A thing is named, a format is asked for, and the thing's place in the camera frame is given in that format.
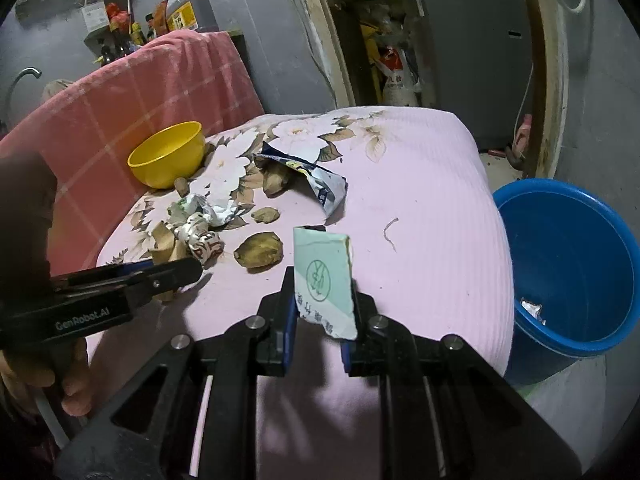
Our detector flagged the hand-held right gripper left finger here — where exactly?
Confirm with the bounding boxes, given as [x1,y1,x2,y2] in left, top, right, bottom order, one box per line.
[52,266,301,480]

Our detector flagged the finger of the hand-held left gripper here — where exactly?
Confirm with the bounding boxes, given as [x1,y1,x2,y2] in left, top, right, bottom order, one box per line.
[50,260,153,291]
[120,257,204,313]

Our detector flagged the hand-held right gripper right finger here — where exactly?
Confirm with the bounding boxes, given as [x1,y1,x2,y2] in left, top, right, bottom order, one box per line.
[341,285,583,480]

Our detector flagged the tan shell piece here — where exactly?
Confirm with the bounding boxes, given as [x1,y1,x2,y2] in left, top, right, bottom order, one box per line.
[150,221,189,266]

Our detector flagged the white red wrapper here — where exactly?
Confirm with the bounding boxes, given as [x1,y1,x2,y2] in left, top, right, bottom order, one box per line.
[170,214,224,263]

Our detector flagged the green paper box piece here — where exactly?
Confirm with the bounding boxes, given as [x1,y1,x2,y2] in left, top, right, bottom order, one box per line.
[292,226,359,341]

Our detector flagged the large brown shell piece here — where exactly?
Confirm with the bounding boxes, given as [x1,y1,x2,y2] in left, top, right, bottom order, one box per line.
[234,231,284,272]

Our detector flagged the white green wrapper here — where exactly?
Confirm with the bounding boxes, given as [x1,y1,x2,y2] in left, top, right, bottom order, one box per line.
[167,192,244,231]

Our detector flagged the blue white snack bag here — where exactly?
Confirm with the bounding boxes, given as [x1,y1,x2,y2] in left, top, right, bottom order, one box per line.
[254,141,348,226]

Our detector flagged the white paper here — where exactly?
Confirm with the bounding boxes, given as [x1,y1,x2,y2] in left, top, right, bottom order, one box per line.
[520,298,547,325]

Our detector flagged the blue plastic bucket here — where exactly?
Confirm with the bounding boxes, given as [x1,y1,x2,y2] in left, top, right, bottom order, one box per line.
[491,178,640,385]

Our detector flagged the person's left hand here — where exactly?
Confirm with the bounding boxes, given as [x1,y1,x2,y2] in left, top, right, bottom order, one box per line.
[0,337,92,417]

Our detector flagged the yellow plastic bowl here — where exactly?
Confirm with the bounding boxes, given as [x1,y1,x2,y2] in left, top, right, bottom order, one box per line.
[127,121,207,190]

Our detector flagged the pink checked blanket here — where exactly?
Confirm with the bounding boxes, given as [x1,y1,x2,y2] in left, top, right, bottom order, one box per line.
[0,30,265,281]

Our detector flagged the beige towel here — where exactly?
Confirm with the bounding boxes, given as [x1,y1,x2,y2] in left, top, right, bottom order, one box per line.
[42,79,76,103]

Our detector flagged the pink floral blanket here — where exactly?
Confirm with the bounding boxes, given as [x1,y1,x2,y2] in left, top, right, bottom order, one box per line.
[85,106,516,480]

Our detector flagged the metal faucet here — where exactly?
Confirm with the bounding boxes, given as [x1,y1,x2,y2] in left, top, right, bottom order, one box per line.
[4,66,42,121]

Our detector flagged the white carton box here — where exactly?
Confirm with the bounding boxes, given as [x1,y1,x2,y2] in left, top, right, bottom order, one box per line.
[82,0,111,33]

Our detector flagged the orange packet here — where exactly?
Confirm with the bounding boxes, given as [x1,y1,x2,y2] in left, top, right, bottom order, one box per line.
[152,0,169,38]

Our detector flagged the white sack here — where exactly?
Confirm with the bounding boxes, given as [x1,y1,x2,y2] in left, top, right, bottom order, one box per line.
[382,47,423,107]

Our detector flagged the cooking oil jug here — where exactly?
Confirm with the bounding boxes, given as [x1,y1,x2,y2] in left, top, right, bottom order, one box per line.
[165,0,220,36]

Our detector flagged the pink slipper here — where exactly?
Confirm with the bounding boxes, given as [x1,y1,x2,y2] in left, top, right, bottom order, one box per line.
[515,114,534,153]

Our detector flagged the grey cabinet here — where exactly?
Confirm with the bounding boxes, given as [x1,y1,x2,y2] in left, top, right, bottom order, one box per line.
[402,0,533,153]

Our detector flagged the white cable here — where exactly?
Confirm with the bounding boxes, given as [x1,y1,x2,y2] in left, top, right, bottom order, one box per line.
[32,394,71,449]

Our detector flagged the brown string piece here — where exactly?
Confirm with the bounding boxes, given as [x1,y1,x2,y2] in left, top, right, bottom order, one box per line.
[382,217,400,252]

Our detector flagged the wooden door frame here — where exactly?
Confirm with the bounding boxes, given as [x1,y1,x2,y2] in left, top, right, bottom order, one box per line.
[517,0,571,181]

